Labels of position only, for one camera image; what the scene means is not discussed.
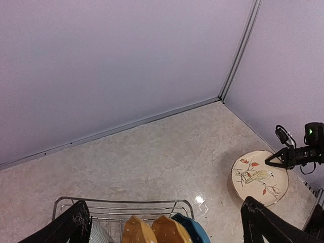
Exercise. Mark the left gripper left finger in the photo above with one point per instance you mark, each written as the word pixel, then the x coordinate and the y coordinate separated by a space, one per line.
pixel 74 225

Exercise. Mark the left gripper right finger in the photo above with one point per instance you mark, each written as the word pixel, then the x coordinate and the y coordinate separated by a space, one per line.
pixel 259 224

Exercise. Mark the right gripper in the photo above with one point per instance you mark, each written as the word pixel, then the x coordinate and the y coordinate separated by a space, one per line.
pixel 292 157

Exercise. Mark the cream bird plate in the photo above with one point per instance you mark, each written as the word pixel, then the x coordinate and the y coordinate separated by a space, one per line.
pixel 251 176

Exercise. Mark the yellow dotted plate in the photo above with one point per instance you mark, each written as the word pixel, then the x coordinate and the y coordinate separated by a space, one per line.
pixel 136 230
pixel 167 230

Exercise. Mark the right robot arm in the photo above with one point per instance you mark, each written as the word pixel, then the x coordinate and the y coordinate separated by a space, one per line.
pixel 313 140

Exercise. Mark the light striped bowl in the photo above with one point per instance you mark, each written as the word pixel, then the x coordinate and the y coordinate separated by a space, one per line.
pixel 99 234

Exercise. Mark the blue dotted plate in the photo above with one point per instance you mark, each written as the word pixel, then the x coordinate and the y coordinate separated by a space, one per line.
pixel 194 229

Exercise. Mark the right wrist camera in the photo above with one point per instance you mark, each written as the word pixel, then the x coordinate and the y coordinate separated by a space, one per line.
pixel 285 137

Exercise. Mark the wire dish rack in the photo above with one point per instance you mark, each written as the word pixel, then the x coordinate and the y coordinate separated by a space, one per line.
pixel 113 214

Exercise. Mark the right aluminium post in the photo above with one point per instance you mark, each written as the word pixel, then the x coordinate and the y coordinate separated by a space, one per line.
pixel 248 29

